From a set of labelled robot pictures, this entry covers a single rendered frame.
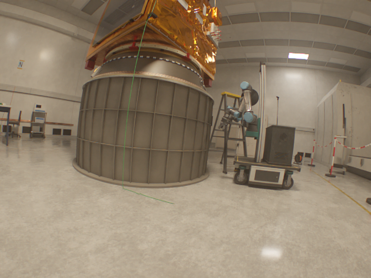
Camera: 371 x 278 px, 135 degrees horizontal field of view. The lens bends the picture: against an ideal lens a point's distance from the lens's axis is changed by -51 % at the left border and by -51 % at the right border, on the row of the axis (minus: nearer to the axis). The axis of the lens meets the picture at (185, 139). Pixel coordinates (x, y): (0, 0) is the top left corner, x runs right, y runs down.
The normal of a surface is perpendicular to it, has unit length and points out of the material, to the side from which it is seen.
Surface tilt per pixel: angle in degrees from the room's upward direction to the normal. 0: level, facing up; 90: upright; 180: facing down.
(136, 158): 90
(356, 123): 90
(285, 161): 90
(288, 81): 90
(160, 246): 0
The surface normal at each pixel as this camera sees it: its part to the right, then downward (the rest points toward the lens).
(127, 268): 0.11, -0.99
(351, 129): -0.51, -0.03
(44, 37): 0.86, 0.11
